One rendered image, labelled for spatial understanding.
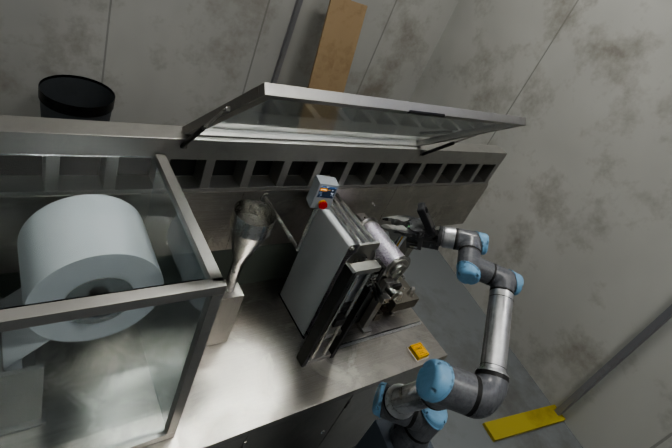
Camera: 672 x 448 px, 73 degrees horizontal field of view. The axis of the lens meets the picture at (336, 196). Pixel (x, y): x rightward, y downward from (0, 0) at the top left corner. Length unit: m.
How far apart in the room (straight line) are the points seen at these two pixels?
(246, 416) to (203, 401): 0.16
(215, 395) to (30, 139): 1.01
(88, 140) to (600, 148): 3.28
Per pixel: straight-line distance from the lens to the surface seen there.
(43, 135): 1.44
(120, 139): 1.47
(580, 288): 3.84
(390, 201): 2.25
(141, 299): 1.08
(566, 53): 4.14
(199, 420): 1.74
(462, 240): 1.60
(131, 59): 4.36
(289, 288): 2.08
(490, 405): 1.44
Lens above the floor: 2.41
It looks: 31 degrees down
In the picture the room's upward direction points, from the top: 25 degrees clockwise
